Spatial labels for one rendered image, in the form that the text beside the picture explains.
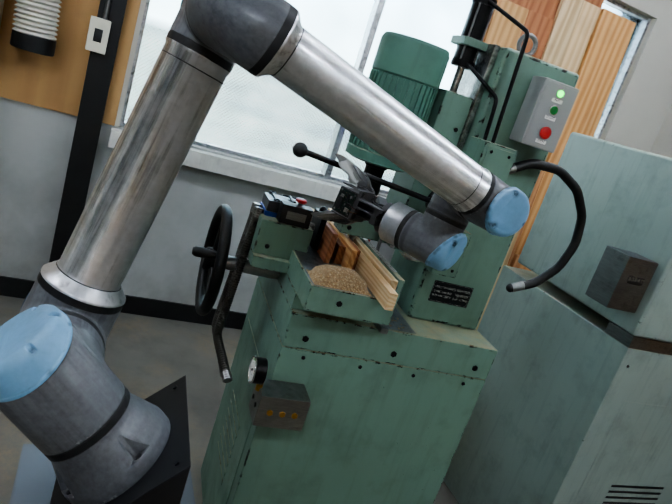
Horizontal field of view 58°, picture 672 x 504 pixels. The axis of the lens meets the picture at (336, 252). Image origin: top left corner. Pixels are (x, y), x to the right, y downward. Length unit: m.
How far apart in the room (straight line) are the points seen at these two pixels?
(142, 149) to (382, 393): 0.89
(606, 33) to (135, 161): 2.84
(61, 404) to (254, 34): 0.59
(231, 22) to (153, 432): 0.63
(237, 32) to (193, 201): 2.04
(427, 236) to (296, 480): 0.77
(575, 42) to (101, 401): 2.94
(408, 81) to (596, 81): 2.11
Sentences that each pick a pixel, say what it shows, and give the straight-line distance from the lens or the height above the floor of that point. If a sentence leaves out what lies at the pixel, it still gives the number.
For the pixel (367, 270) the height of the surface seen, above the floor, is 0.93.
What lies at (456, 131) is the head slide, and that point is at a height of 1.30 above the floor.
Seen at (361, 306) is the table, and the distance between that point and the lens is 1.37.
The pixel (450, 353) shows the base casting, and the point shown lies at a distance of 1.60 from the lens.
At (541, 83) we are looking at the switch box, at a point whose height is 1.46.
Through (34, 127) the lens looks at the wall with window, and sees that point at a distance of 2.84.
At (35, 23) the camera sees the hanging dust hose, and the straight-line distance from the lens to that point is 2.61.
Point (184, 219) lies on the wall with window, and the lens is 2.92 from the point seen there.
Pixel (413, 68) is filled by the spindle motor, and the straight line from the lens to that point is 1.49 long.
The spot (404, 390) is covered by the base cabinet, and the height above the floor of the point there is 0.64.
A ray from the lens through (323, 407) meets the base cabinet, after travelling 1.56.
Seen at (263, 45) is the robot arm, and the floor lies 1.34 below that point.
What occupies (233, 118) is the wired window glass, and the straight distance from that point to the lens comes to 2.91.
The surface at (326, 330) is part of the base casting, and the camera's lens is 1.45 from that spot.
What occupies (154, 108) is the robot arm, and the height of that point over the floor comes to 1.19.
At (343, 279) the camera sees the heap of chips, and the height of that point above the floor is 0.92.
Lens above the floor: 1.32
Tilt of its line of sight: 15 degrees down
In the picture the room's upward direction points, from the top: 18 degrees clockwise
